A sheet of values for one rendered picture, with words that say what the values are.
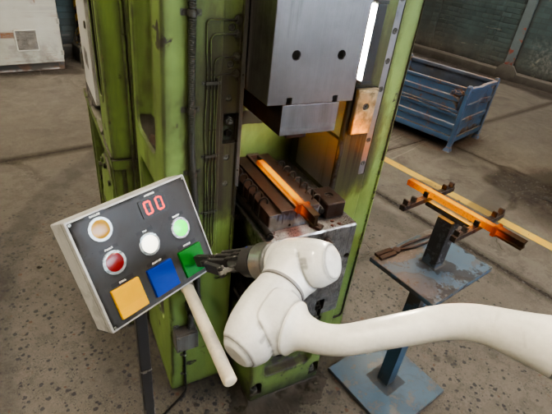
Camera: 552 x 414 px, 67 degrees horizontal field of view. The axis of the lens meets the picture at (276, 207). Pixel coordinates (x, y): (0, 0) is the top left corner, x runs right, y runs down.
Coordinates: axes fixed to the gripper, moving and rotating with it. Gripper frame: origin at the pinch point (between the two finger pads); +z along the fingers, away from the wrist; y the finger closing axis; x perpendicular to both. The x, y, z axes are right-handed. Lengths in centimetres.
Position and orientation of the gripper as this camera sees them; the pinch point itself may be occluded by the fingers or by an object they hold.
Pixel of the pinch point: (204, 260)
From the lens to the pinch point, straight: 113.5
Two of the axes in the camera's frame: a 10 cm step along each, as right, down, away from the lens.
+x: -3.0, -9.3, -2.3
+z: -7.3, 0.7, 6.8
